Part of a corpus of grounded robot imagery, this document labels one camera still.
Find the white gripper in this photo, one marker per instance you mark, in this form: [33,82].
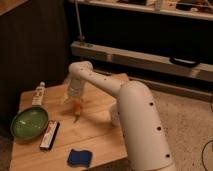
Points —
[74,92]

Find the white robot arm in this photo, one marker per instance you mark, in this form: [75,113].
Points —
[145,141]

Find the green ceramic bowl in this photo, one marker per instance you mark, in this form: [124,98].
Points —
[29,123]

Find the orange screwdriver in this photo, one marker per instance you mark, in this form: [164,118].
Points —
[77,108]

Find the white tube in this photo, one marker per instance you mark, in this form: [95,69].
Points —
[38,95]

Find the white paper cup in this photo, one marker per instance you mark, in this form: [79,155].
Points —
[114,115]

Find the wooden table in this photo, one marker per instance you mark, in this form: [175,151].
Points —
[92,131]

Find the metal pole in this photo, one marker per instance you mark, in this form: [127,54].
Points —
[81,37]

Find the blue sponge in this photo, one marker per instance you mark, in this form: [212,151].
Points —
[79,158]

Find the long grey case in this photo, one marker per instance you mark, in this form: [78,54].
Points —
[140,60]

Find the wooden shelf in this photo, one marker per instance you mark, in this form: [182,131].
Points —
[142,8]

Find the black case handle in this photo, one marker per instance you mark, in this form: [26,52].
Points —
[189,64]

